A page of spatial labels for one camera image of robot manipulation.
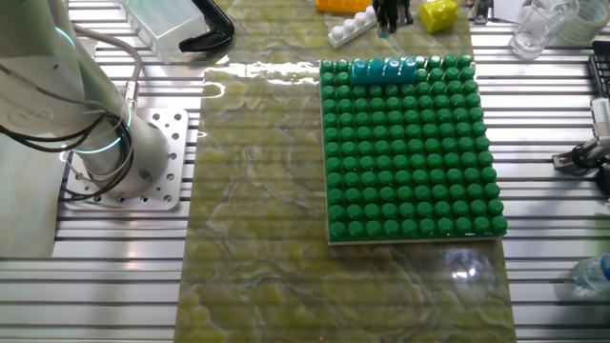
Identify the white four-stud block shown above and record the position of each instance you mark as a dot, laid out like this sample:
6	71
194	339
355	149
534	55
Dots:
348	31

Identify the metal camera bracket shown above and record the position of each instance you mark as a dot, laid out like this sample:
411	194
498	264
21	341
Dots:
572	159

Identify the green studded baseplate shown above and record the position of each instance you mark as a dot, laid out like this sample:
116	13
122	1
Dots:
414	181

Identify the clear plastic cup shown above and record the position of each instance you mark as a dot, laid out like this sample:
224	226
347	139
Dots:
536	28

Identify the lime square block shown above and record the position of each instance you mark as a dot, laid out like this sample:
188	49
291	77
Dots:
438	16

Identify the green marble pattern mat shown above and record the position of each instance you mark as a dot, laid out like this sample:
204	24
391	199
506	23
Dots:
252	190

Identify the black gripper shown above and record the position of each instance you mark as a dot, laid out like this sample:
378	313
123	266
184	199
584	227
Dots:
391	5

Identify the clear water bottle blue cap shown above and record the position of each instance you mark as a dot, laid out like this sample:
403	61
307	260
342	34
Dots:
593	274

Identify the translucent plastic box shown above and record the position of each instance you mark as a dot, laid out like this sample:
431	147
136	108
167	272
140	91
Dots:
167	28

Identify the clear tape roll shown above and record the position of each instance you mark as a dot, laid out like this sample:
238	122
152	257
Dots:
593	33

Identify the teal four-stud block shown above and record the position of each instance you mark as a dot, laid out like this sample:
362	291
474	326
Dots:
381	74

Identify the black keyboard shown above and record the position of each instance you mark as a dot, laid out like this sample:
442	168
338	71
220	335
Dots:
601	71

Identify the yellow-orange four-stud block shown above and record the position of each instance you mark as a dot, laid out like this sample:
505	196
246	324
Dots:
340	6

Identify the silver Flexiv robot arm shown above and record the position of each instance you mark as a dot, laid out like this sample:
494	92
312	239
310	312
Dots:
28	71

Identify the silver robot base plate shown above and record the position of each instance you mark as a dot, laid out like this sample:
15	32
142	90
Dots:
176	124

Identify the black C-clamp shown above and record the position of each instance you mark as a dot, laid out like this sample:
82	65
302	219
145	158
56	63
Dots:
219	33

